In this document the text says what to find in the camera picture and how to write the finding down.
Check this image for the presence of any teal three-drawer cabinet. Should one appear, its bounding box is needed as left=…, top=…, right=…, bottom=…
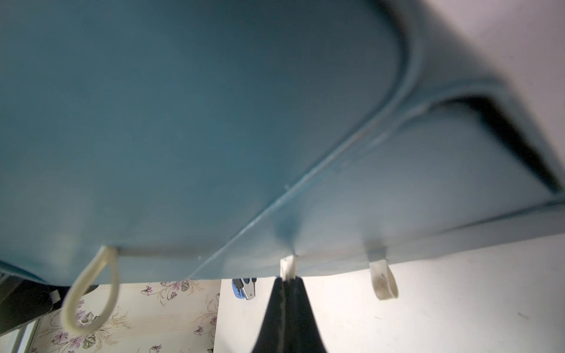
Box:
left=1, top=1, right=552, bottom=286

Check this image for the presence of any white bottom drawer pull loop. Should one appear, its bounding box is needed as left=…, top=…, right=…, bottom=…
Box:
left=60, top=245, right=121, bottom=337

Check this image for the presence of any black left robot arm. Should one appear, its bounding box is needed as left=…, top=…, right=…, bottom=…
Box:
left=0, top=273, right=70, bottom=335

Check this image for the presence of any blue stapler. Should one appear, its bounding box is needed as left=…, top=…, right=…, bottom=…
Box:
left=232, top=278, right=257, bottom=300

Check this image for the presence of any white top drawer pull loop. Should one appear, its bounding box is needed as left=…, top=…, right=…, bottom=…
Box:
left=369, top=259, right=399, bottom=301

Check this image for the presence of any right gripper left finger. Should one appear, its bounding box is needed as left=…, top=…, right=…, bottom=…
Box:
left=252, top=278, right=287, bottom=353

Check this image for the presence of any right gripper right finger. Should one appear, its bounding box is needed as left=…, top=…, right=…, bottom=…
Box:
left=288, top=277, right=327, bottom=353

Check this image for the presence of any white drawer pull loop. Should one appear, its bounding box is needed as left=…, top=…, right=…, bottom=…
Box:
left=369, top=259, right=399, bottom=301
left=60, top=245, right=121, bottom=337
left=280, top=255, right=297, bottom=282

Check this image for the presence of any teal drawer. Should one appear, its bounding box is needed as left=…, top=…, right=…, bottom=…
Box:
left=191, top=81, right=564, bottom=279

